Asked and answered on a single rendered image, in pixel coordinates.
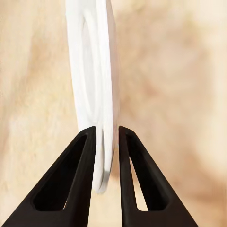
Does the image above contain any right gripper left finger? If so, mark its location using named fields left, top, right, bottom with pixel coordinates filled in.
left=2, top=126, right=97, bottom=227

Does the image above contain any saucer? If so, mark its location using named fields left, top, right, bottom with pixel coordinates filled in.
left=65, top=0, right=120, bottom=195

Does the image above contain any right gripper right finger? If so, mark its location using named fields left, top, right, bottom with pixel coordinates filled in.
left=119, top=126, right=198, bottom=227

